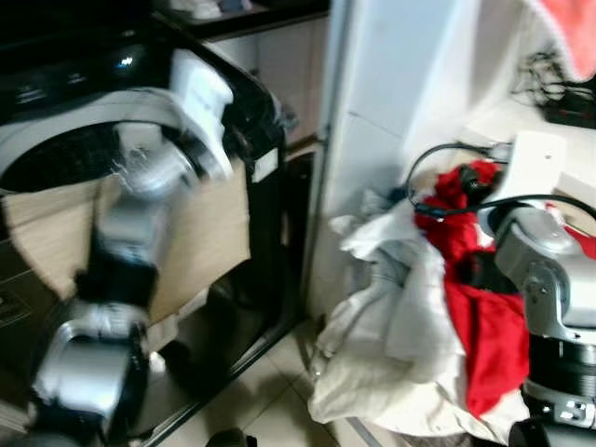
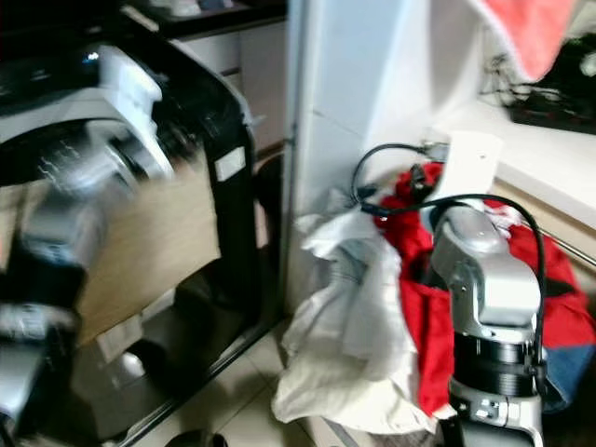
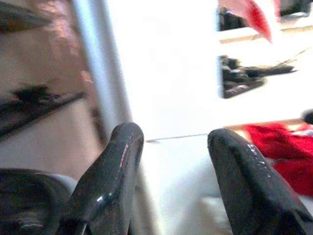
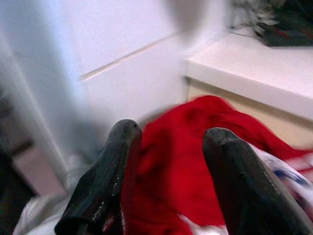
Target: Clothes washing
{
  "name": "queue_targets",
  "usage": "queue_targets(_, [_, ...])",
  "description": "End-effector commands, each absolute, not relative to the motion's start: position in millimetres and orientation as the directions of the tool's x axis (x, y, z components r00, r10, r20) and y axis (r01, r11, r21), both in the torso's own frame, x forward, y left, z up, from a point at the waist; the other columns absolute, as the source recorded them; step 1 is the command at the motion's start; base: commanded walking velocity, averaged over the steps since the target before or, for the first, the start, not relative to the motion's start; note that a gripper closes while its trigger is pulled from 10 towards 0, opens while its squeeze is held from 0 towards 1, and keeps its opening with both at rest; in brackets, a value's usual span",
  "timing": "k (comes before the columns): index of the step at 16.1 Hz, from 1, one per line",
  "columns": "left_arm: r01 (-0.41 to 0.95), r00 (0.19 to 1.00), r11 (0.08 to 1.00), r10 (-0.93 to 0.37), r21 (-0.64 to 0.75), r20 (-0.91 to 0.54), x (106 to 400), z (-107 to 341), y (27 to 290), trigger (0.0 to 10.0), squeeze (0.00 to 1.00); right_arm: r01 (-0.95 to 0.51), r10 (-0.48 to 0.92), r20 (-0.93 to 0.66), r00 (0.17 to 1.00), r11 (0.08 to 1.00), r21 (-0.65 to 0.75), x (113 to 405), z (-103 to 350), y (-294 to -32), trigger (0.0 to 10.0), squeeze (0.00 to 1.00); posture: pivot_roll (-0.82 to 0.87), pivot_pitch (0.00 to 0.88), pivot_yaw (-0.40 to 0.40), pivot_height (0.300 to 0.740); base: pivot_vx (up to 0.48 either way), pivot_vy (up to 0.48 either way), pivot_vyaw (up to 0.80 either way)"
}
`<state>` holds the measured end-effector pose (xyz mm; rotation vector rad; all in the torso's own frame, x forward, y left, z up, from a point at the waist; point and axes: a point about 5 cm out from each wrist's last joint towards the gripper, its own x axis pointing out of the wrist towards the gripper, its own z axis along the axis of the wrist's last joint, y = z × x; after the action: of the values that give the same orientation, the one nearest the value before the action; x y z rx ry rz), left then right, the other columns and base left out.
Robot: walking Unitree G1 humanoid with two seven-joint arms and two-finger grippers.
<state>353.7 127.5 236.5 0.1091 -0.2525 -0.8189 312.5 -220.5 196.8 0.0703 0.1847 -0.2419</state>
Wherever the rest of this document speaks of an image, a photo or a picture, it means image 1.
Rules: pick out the red garment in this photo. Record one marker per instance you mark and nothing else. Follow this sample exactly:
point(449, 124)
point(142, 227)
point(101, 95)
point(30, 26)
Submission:
point(484, 335)

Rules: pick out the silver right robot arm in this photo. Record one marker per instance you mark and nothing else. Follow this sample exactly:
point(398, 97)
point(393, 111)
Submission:
point(549, 270)

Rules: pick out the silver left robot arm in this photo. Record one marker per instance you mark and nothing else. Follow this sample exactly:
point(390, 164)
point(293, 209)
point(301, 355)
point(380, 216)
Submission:
point(126, 223)

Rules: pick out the white grey garment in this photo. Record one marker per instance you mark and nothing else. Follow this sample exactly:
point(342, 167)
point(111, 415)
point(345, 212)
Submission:
point(391, 307)

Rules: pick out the pink hanging towel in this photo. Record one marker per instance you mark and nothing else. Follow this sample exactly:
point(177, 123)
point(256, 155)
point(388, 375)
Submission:
point(573, 33)

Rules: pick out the white washer sticker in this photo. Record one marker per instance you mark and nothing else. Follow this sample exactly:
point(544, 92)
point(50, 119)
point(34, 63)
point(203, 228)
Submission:
point(264, 165)

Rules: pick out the cream cabinet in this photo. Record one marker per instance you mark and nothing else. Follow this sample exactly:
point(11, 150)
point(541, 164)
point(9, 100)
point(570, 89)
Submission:
point(289, 74)

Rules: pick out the beige cloth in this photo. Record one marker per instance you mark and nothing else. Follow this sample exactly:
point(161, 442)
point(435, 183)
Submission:
point(209, 233)

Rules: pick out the black robot foot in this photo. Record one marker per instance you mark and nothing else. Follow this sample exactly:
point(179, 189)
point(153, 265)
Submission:
point(230, 438)

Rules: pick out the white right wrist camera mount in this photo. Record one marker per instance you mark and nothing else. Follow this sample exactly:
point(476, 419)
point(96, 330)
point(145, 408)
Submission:
point(535, 163)

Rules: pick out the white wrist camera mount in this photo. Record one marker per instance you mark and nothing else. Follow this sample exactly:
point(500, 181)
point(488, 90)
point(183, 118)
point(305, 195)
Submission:
point(200, 98)
point(535, 163)

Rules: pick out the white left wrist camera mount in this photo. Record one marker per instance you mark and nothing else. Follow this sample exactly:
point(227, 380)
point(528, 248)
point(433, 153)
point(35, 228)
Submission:
point(200, 98)

